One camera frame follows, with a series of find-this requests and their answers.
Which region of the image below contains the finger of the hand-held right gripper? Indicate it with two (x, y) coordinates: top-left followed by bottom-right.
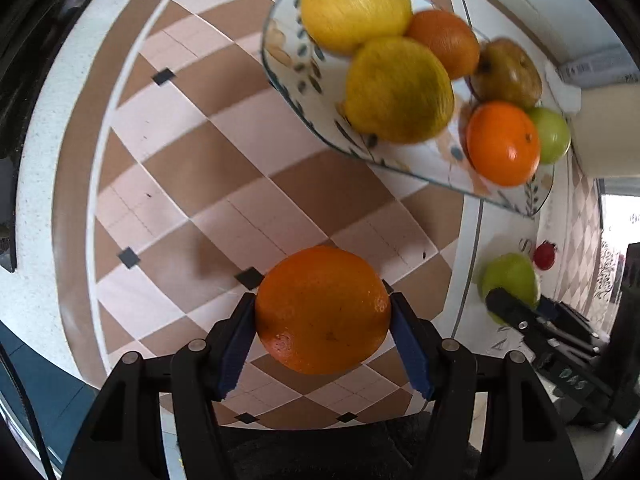
(537, 296), (601, 343)
(485, 287), (543, 333)

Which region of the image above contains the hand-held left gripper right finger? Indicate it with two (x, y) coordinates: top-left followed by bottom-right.
(387, 292), (583, 480)

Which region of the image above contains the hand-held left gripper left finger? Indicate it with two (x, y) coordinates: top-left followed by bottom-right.
(62, 292), (258, 480)

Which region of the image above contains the green apple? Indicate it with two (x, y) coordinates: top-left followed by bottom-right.
(477, 252), (542, 326)
(527, 106), (572, 165)

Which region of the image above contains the bright orange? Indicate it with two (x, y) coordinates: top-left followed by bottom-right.
(466, 101), (542, 187)
(255, 246), (392, 376)

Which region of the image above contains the brown pear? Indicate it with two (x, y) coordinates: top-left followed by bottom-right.
(471, 37), (543, 110)

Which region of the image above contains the greenish yellow citrus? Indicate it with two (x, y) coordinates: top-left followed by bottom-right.
(342, 36), (456, 145)

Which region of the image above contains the oval floral plate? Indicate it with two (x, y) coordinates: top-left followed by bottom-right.
(261, 0), (556, 218)

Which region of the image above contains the dark brownish orange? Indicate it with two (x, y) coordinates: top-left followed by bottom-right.
(404, 9), (481, 81)

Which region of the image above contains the bright yellow citrus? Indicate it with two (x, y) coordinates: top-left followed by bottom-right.
(300, 0), (413, 57)

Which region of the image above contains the window with grille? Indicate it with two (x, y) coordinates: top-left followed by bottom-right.
(597, 180), (640, 301)

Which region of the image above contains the person's dark fleece clothing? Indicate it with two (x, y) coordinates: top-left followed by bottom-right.
(215, 410), (481, 480)

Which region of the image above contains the cream utensil holder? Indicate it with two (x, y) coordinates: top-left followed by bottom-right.
(567, 82), (640, 178)

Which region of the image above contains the brown checked tablecloth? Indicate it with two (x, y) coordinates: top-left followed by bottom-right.
(52, 0), (606, 428)

